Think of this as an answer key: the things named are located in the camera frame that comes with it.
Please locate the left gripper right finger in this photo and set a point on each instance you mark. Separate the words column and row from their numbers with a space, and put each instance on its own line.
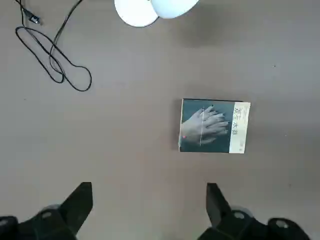
column 217, row 207

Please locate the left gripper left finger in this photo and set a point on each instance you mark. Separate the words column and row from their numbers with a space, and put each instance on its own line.
column 75, row 205

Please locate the dark teal hand-cover book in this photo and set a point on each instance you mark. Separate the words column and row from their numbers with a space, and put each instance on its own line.
column 207, row 125

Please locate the white desk lamp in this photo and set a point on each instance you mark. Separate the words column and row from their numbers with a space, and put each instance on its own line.
column 135, row 15

